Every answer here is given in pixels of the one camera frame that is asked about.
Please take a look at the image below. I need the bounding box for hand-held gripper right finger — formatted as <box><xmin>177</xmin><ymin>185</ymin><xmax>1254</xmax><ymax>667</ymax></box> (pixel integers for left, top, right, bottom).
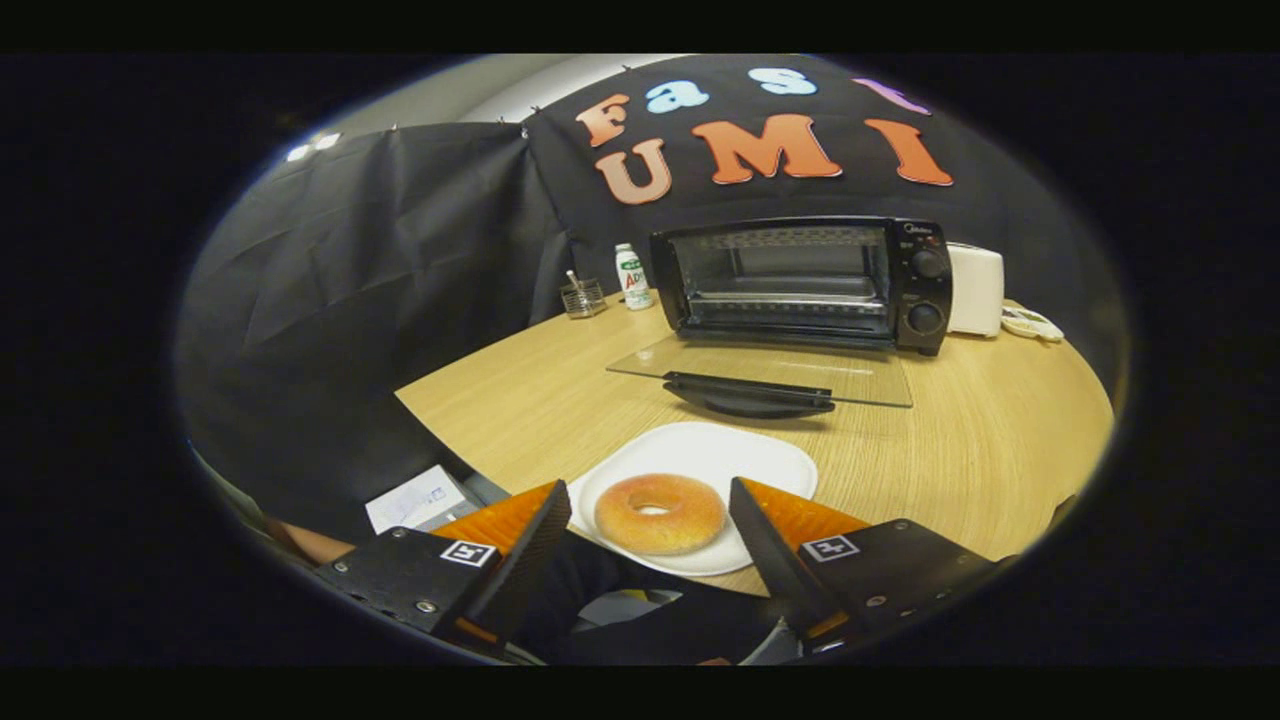
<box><xmin>727</xmin><ymin>476</ymin><xmax>1002</xmax><ymax>654</ymax></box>

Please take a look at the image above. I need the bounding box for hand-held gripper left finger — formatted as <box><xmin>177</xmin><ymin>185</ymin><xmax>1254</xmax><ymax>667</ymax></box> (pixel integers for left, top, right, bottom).
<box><xmin>318</xmin><ymin>480</ymin><xmax>574</xmax><ymax>659</ymax></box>

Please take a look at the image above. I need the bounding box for white countertop appliance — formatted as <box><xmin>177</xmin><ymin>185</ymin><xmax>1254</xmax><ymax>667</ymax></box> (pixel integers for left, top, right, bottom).
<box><xmin>945</xmin><ymin>242</ymin><xmax>1006</xmax><ymax>338</ymax></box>

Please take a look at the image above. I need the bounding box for white paper box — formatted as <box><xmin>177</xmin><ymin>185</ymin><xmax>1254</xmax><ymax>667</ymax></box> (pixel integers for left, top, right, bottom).
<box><xmin>364</xmin><ymin>465</ymin><xmax>482</xmax><ymax>535</ymax></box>

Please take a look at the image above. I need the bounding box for glazed donut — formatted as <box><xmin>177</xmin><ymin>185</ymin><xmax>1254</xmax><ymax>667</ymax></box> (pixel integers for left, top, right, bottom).
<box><xmin>594</xmin><ymin>473</ymin><xmax>728</xmax><ymax>557</ymax></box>

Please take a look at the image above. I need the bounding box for white bottle with green label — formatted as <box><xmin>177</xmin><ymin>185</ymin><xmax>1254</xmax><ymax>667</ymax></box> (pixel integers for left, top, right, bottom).
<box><xmin>614</xmin><ymin>243</ymin><xmax>655</xmax><ymax>312</ymax></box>

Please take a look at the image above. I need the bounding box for small ceiling light panel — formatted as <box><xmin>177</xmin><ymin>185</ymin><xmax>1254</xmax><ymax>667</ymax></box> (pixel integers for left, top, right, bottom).
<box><xmin>286</xmin><ymin>131</ymin><xmax>342</xmax><ymax>164</ymax></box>

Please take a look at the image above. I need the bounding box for black backdrop cloth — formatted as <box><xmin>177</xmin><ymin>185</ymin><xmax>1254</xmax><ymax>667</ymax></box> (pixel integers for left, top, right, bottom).
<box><xmin>175</xmin><ymin>55</ymin><xmax>1131</xmax><ymax>546</ymax></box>

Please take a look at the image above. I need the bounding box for wire mesh holder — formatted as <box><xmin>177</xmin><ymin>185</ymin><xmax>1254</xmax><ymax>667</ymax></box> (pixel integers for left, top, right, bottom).
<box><xmin>560</xmin><ymin>278</ymin><xmax>608</xmax><ymax>320</ymax></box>

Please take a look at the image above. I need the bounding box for black toaster oven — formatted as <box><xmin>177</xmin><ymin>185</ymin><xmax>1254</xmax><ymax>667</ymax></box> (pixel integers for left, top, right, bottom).
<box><xmin>606</xmin><ymin>216</ymin><xmax>955</xmax><ymax>421</ymax></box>

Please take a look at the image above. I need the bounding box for white square plate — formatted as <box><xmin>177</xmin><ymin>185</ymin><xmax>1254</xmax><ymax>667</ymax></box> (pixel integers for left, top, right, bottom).
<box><xmin>567</xmin><ymin>421</ymin><xmax>819</xmax><ymax>578</ymax></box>

